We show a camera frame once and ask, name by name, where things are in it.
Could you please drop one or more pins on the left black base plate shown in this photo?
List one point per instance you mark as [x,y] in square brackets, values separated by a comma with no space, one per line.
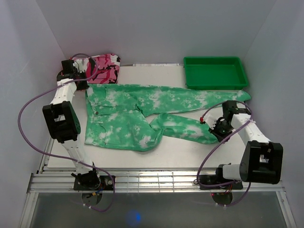
[103,182]

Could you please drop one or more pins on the aluminium frame rail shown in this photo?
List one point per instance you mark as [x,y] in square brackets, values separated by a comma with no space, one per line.
[125,182]

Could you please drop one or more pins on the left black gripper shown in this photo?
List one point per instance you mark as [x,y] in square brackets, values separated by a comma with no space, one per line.
[83,87]

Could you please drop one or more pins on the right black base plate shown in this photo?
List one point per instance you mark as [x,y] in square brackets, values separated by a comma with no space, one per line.
[211,182]

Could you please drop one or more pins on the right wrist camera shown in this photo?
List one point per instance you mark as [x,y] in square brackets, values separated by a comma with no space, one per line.
[206,120]

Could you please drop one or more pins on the green tie-dye trousers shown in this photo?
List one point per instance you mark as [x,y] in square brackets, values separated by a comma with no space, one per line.
[136,117]

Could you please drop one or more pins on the green plastic tray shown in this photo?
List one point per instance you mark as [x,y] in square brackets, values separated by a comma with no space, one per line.
[214,73]

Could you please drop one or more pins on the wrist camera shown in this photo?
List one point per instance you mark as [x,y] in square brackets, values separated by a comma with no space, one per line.
[206,120]
[79,64]

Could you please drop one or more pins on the white paper strip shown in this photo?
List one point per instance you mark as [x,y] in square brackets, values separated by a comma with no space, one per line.
[157,65]

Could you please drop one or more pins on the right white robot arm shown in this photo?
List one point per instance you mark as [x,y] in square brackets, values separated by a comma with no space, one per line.
[262,159]

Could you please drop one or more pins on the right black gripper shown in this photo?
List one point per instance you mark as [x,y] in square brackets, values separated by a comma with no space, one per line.
[219,137]

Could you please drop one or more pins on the pink camouflage folded trousers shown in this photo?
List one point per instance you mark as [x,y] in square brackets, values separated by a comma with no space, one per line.
[108,66]

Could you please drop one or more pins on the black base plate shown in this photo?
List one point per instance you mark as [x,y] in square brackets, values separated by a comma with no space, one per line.
[103,182]
[211,182]

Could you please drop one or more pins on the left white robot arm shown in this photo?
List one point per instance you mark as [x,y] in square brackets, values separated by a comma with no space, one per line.
[62,122]

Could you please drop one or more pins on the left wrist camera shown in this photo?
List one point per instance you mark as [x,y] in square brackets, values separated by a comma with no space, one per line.
[79,64]

